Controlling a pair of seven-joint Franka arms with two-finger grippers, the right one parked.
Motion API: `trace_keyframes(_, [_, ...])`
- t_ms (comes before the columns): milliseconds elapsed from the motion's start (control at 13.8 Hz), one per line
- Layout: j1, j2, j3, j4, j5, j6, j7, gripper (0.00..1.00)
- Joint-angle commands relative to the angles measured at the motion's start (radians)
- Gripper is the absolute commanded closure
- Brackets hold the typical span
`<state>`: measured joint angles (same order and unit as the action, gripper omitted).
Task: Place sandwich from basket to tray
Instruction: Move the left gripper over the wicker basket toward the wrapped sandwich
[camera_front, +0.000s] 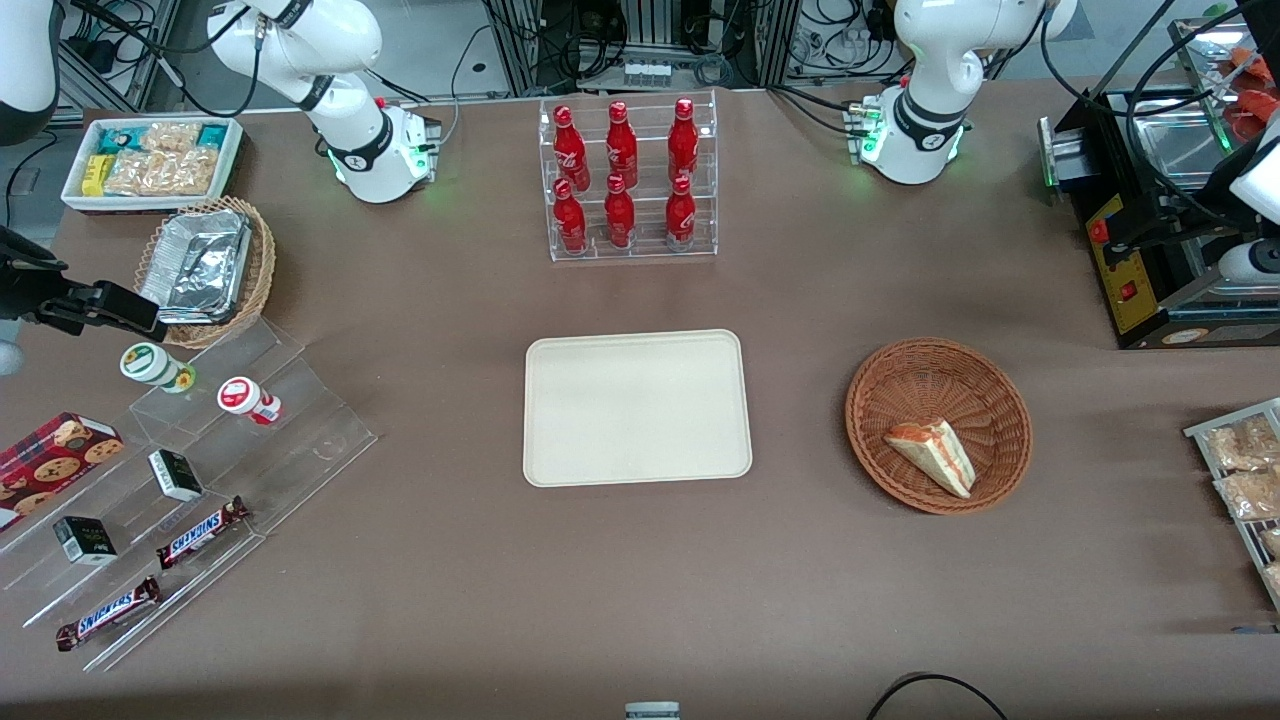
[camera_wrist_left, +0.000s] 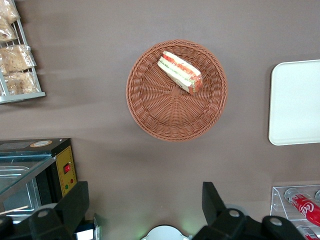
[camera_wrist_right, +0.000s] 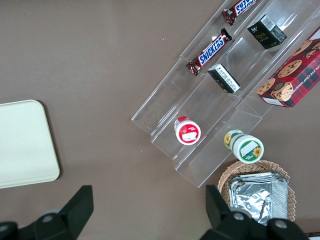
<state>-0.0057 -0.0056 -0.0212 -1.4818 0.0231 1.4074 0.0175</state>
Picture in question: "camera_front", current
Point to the triangle sandwich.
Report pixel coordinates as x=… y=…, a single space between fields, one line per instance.
x=935 y=455

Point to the aluminium foil tray stack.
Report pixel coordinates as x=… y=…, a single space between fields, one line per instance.
x=195 y=265

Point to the black sealing machine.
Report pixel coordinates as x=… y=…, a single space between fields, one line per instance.
x=1130 y=250

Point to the white snack bin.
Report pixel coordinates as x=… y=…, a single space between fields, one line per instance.
x=235 y=150

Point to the red lid yogurt cup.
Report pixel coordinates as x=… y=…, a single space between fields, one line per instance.
x=242 y=396

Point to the red cola bottle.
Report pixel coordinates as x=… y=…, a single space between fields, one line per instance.
x=568 y=145
x=621 y=140
x=620 y=215
x=570 y=220
x=681 y=215
x=683 y=135

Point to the tray of packaged snacks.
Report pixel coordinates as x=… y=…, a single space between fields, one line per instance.
x=1200 y=430

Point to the clear cracker packet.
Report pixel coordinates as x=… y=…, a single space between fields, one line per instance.
x=1240 y=445
x=1250 y=495

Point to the small black carton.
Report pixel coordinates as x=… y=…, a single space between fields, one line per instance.
x=85 y=540
x=175 y=475

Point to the large brown wicker basket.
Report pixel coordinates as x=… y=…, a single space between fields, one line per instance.
x=900 y=390

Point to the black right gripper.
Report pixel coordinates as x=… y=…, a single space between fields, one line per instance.
x=22 y=287

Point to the green lid yogurt cup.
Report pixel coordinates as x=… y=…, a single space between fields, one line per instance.
x=150 y=364

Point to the cream plastic tray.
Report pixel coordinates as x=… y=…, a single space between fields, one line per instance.
x=635 y=410

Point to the yellow snack packet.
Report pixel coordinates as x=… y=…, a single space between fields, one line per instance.
x=97 y=175

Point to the clear acrylic bottle rack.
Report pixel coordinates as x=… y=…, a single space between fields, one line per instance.
x=645 y=215

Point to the aluminium frame rack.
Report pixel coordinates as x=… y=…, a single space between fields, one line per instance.
x=650 y=40

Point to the red tartan cookie box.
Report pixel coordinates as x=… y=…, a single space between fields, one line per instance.
x=55 y=460

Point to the clear nut snack bag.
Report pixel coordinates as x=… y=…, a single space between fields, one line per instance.
x=165 y=172

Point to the small tan wicker basket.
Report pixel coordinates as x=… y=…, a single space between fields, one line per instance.
x=262 y=260

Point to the red snack packet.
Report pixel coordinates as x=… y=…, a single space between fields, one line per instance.
x=1258 y=108

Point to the Snickers chocolate bar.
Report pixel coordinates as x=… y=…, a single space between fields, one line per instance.
x=200 y=533
x=108 y=614

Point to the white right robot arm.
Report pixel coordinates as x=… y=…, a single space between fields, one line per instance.
x=350 y=120

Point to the clear acrylic stepped display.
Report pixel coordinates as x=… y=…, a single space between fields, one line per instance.
x=300 y=440

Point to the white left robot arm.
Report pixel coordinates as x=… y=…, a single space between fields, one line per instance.
x=925 y=80

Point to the grey white device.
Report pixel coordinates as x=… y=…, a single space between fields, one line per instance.
x=652 y=711

